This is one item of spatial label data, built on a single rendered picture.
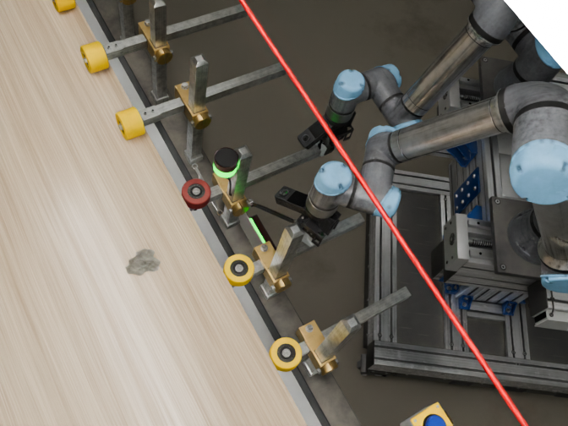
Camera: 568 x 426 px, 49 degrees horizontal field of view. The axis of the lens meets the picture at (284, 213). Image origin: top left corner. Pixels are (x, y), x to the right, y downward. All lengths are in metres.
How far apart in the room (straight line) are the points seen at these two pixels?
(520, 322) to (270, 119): 1.42
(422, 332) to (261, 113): 1.27
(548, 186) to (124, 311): 1.00
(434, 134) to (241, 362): 0.71
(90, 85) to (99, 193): 0.35
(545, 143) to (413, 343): 1.41
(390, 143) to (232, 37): 1.95
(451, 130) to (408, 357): 1.23
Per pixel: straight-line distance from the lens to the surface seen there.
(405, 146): 1.39
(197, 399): 1.53
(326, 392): 1.78
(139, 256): 1.62
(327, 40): 3.35
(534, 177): 1.17
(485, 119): 1.30
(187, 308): 1.58
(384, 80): 1.70
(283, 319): 1.81
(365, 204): 1.37
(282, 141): 2.91
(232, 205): 1.74
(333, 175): 1.34
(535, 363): 2.61
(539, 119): 1.20
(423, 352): 2.44
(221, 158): 1.53
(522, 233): 1.69
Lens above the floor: 2.41
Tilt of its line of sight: 62 degrees down
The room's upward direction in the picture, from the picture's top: 20 degrees clockwise
